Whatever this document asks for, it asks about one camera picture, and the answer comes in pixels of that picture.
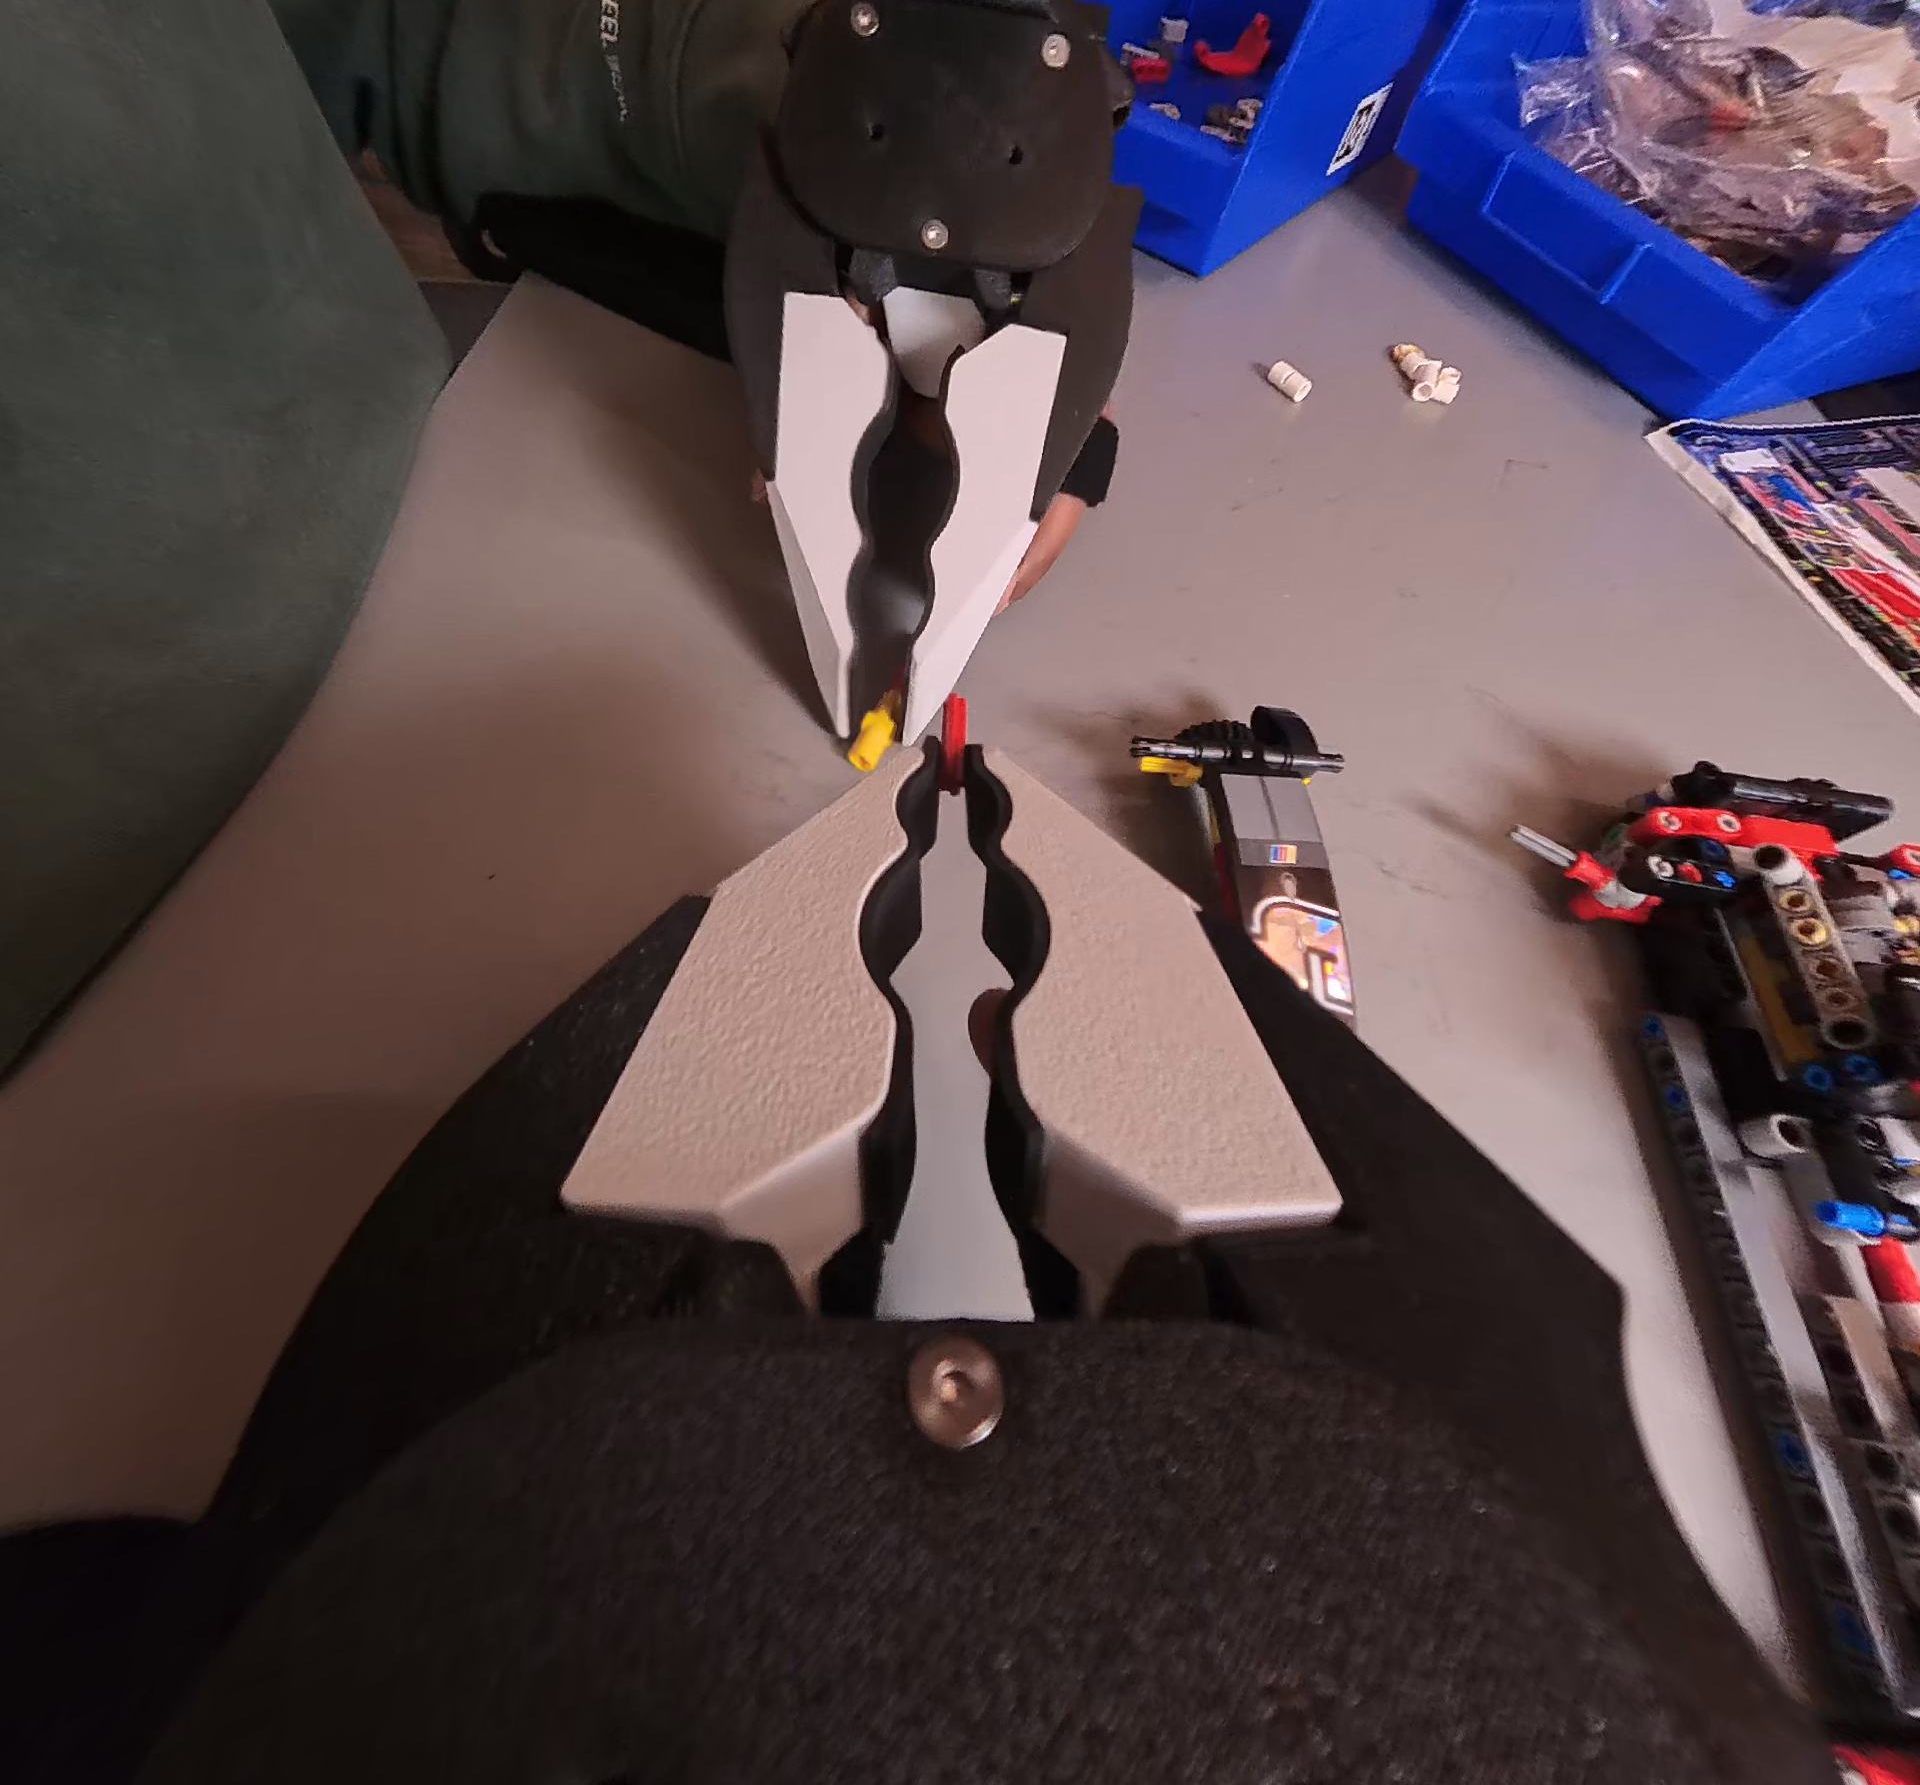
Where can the red curved lego panel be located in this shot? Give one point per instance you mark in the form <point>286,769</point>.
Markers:
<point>1232,53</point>

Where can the person's left hand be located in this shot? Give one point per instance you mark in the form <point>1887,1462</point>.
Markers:
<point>1051,548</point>

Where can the white lego connector cluster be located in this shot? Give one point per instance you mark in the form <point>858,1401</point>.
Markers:
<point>1428,381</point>

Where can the black lego wing assembly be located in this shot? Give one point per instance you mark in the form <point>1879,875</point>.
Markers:
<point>1275,886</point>

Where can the red lego axle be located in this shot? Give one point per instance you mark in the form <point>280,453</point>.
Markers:
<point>955,743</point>

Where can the red short lego beam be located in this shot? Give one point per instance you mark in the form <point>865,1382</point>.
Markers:
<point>1149,66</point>

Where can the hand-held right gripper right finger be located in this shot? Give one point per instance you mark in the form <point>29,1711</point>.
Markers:
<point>1170,1065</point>

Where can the lego car chassis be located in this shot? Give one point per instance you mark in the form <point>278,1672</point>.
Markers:
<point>1801,1006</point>

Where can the clear bag of lego parts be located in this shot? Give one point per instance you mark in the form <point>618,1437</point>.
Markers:
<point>1724,120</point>

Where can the blue plastic bin with bags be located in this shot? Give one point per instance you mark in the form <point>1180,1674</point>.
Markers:
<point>1575,270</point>

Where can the blue plastic parts bin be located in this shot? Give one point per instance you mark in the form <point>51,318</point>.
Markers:
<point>1231,203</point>

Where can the lego instruction booklet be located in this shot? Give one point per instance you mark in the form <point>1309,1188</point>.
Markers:
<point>1814,541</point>

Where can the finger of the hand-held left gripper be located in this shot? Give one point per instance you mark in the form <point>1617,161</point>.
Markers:
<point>818,436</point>
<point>1005,465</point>

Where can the yellow lego connector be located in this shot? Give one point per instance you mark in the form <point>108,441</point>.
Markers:
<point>873,736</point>

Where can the person's left forearm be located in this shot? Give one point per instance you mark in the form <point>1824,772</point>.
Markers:
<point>524,60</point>

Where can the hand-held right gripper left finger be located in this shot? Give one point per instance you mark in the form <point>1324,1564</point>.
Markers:
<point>735,1065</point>

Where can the white lego tube piece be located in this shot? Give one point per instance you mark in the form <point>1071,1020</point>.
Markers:
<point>1291,381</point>

